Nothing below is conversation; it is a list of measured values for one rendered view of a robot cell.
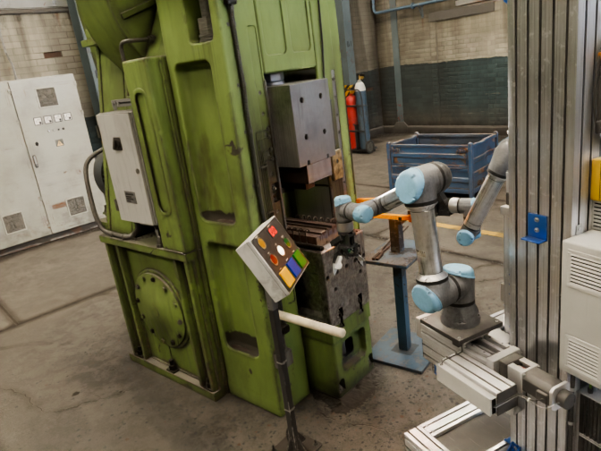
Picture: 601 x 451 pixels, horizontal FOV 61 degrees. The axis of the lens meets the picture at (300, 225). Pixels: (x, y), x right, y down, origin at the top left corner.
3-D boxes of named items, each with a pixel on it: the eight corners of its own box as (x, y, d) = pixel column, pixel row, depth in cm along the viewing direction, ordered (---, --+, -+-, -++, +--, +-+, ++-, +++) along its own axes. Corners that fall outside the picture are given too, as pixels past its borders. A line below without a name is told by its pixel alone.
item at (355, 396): (406, 373, 311) (406, 371, 310) (351, 429, 270) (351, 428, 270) (352, 355, 336) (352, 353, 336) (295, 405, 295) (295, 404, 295)
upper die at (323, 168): (332, 174, 275) (330, 157, 272) (308, 183, 261) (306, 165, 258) (275, 171, 302) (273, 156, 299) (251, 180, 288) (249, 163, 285)
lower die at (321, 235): (339, 236, 286) (337, 222, 283) (317, 249, 272) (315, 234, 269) (283, 228, 313) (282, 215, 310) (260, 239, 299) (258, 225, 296)
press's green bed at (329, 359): (376, 368, 320) (368, 301, 305) (341, 401, 293) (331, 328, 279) (308, 345, 355) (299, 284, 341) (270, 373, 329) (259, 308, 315)
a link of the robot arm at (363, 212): (379, 201, 214) (362, 198, 223) (359, 208, 208) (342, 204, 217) (381, 219, 216) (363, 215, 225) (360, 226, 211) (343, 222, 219)
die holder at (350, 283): (369, 300, 305) (363, 229, 292) (332, 329, 279) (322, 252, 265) (299, 284, 342) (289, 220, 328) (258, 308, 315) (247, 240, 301)
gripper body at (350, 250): (347, 260, 225) (344, 234, 221) (336, 255, 232) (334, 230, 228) (361, 256, 228) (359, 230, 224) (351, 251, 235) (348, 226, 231)
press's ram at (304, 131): (345, 151, 281) (337, 76, 269) (300, 167, 254) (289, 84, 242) (288, 150, 309) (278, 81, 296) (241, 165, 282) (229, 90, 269)
